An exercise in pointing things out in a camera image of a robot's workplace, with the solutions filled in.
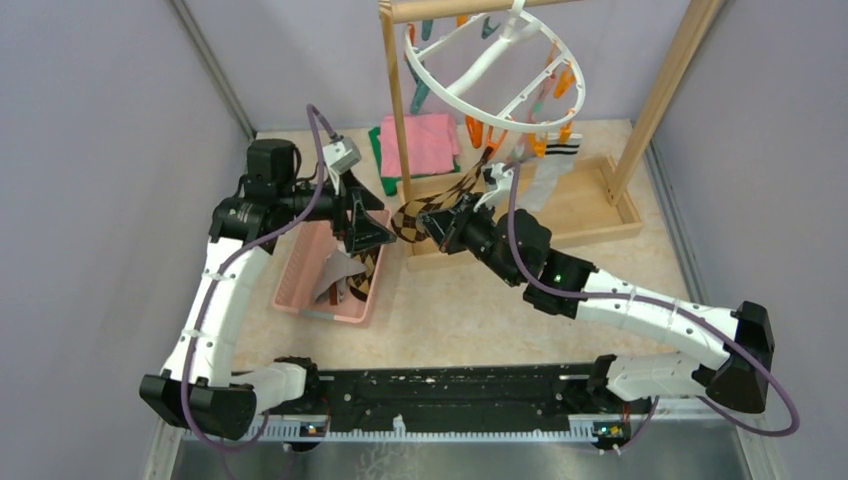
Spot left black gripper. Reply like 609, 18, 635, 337
279, 167, 396, 251

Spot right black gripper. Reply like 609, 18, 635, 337
418, 192, 523, 288

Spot grey sock red stripes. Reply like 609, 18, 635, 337
311, 251, 365, 306

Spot brown argyle sock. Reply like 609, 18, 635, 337
346, 247, 381, 301
391, 146, 495, 244

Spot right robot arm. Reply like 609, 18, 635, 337
417, 204, 777, 414

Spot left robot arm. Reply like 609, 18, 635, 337
139, 134, 395, 441

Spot wooden hanger rack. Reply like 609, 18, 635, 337
379, 1, 720, 271

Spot white round clip hanger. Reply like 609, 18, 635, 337
393, 1, 587, 135

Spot green folded cloth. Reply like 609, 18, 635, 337
368, 126, 459, 196

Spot pink plastic basket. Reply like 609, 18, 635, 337
271, 221, 382, 325

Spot pink folded cloth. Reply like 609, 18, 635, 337
380, 113, 460, 178

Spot orange clip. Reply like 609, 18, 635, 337
464, 115, 508, 155

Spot white tall sock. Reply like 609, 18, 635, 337
517, 133, 583, 212

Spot teal clip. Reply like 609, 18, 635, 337
405, 59, 430, 115

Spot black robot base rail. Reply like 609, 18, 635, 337
270, 363, 651, 439

